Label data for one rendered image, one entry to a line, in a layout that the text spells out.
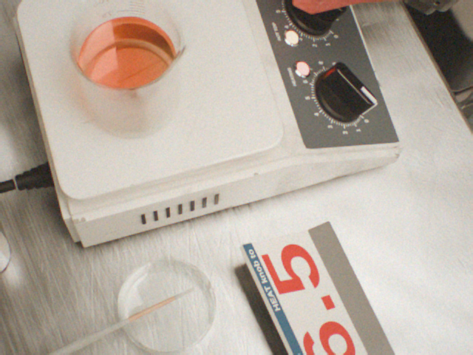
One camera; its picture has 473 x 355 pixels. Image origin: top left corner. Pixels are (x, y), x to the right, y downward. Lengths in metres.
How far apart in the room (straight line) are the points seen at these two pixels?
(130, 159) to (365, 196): 0.16
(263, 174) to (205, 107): 0.05
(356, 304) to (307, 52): 0.15
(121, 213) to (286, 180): 0.10
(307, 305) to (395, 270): 0.07
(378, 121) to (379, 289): 0.10
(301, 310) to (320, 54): 0.15
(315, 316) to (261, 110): 0.12
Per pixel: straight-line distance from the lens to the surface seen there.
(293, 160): 0.52
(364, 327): 0.57
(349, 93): 0.54
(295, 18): 0.56
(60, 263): 0.57
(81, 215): 0.51
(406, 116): 0.61
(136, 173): 0.49
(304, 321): 0.54
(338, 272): 0.57
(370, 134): 0.56
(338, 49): 0.57
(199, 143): 0.49
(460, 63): 1.14
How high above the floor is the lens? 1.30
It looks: 72 degrees down
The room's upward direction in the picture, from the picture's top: 9 degrees clockwise
